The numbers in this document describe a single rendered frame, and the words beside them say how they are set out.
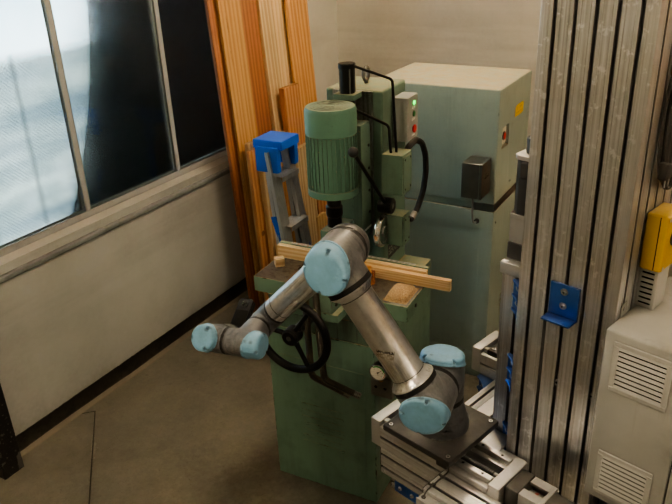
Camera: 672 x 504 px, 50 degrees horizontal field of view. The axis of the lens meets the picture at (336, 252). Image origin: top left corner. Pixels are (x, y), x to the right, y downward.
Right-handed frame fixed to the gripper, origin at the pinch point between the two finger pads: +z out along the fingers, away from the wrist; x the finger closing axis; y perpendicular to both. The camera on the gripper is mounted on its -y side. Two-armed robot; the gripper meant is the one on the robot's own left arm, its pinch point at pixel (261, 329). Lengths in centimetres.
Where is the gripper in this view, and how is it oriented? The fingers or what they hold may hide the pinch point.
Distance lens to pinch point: 223.6
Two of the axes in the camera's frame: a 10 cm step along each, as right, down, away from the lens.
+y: -1.1, 9.9, -0.6
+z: 3.4, 0.9, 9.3
